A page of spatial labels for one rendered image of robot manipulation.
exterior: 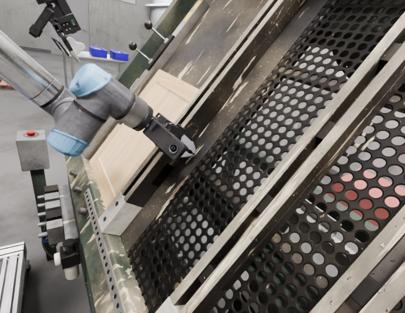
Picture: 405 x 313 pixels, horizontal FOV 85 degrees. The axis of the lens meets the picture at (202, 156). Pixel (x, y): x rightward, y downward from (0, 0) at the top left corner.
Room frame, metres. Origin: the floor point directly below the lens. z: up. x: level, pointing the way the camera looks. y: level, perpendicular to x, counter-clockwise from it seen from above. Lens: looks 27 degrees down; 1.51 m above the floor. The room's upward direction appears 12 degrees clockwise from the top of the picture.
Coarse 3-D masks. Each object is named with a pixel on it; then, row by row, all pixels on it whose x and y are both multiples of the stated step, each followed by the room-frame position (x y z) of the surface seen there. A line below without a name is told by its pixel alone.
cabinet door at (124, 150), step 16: (160, 80) 1.03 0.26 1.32; (176, 80) 0.95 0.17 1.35; (144, 96) 1.02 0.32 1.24; (160, 96) 0.94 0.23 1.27; (176, 96) 0.87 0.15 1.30; (192, 96) 0.81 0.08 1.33; (160, 112) 0.86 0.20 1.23; (176, 112) 0.80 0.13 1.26; (128, 128) 0.92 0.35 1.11; (144, 128) 0.85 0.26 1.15; (112, 144) 0.90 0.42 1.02; (128, 144) 0.83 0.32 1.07; (144, 144) 0.78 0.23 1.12; (96, 160) 0.88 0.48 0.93; (112, 160) 0.82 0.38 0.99; (128, 160) 0.76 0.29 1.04; (96, 176) 0.79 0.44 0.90; (112, 176) 0.74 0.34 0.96; (128, 176) 0.69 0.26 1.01; (112, 192) 0.67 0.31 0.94
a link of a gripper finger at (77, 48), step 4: (68, 36) 0.87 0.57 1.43; (72, 40) 0.88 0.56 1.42; (72, 44) 0.88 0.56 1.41; (76, 44) 0.88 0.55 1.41; (80, 44) 0.89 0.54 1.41; (76, 48) 0.88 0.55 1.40; (80, 48) 0.89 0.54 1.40; (72, 52) 0.87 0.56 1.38; (76, 52) 0.88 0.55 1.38; (72, 56) 0.88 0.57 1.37; (76, 56) 0.88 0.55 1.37; (76, 60) 0.89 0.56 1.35
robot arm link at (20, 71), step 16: (0, 32) 0.45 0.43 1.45; (0, 48) 0.43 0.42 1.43; (16, 48) 0.46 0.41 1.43; (0, 64) 0.43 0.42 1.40; (16, 64) 0.45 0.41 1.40; (32, 64) 0.47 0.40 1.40; (16, 80) 0.44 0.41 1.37; (32, 80) 0.46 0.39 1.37; (48, 80) 0.49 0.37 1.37; (32, 96) 0.46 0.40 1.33; (48, 96) 0.48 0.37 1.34; (64, 96) 0.50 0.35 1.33; (48, 112) 0.49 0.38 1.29
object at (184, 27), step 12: (204, 0) 1.25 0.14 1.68; (180, 24) 1.23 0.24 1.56; (192, 24) 1.22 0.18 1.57; (180, 36) 1.19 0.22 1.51; (168, 48) 1.16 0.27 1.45; (144, 72) 1.13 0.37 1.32; (156, 72) 1.12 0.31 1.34; (144, 84) 1.09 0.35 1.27; (108, 120) 1.02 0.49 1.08; (108, 132) 0.99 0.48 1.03; (96, 144) 0.95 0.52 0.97; (84, 156) 0.92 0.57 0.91
